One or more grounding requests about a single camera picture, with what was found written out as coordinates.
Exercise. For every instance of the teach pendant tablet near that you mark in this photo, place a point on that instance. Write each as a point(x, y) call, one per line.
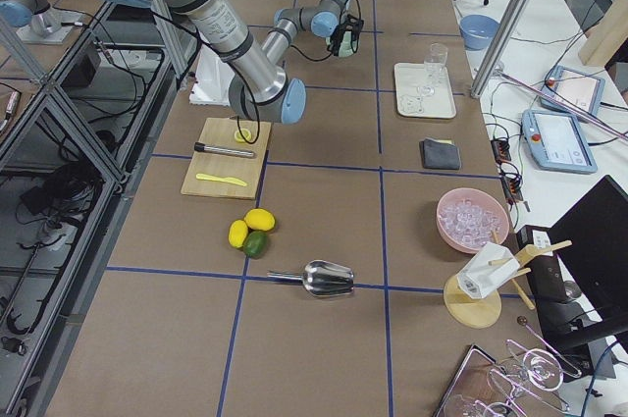
point(556, 142)

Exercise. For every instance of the yellow plastic knife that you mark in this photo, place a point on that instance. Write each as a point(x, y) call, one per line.
point(228, 180)

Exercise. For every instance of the green avocado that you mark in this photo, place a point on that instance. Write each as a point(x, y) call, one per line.
point(255, 244)

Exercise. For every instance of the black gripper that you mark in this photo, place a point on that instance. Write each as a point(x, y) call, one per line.
point(340, 37)

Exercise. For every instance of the pink bowl with ice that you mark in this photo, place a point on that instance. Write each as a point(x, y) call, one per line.
point(468, 218)

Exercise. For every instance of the wooden stand with bag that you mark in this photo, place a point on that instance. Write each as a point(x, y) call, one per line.
point(471, 296)

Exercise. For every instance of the teach pendant tablet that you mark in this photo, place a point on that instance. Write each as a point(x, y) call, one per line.
point(576, 87)
point(556, 142)

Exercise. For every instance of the cream bear tray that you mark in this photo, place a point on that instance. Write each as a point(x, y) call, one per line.
point(408, 78)

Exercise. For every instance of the blue bowl with fork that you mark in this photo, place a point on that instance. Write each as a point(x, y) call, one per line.
point(478, 31)

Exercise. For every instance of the yellow lemon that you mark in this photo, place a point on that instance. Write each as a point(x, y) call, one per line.
point(260, 219)

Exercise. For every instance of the aluminium frame post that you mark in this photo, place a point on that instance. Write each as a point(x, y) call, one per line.
point(510, 18)

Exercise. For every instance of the yellow mango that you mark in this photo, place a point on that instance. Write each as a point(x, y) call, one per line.
point(238, 233)

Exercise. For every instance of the green bowl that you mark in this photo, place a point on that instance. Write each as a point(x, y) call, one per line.
point(340, 43)

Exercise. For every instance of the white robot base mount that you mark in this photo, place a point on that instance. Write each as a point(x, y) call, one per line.
point(212, 79)

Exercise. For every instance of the grey yellow cloth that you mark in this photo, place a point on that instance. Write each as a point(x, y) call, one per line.
point(439, 155)

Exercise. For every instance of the steel muddler black cap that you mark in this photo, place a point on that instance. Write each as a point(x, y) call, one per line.
point(221, 150)

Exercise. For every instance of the wine glasses on tray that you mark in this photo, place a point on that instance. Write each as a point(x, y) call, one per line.
point(524, 383)

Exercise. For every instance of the wooden cutting board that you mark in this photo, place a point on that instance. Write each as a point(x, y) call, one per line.
point(220, 132)

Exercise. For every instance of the clear glass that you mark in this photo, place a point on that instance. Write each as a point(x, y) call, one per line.
point(434, 64)

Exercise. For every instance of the black monitor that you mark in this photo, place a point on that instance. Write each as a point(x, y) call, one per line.
point(596, 260)

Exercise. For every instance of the half lemon slice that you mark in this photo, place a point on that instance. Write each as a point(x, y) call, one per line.
point(243, 135)

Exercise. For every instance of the teach pendant tablet far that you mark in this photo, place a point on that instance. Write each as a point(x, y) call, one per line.
point(576, 87)

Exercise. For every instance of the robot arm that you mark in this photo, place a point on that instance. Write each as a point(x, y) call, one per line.
point(261, 90)

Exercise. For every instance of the steel ice scoop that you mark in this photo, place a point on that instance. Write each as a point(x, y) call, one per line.
point(321, 278)

